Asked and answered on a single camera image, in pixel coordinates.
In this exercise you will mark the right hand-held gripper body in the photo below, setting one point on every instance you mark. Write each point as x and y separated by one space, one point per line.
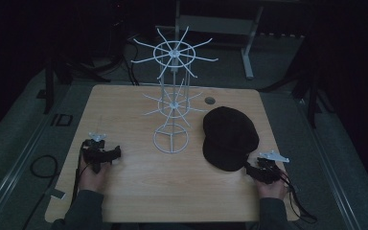
270 166

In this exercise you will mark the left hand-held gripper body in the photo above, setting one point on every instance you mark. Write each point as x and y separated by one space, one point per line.
93 150

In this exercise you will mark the black cap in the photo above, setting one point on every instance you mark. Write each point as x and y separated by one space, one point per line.
229 138

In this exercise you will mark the person's right hand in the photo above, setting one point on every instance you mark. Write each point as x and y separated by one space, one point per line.
272 190

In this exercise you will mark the person's left hand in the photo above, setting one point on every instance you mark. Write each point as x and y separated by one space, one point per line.
91 179

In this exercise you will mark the grey tape piece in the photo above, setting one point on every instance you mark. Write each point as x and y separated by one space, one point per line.
58 193

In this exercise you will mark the black metal stand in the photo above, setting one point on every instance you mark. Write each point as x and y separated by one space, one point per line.
49 86
311 96

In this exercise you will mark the black rectangular floor frame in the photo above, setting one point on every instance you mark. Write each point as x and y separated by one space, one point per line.
63 120

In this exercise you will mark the white metal desk frame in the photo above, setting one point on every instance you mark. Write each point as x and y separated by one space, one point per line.
248 48

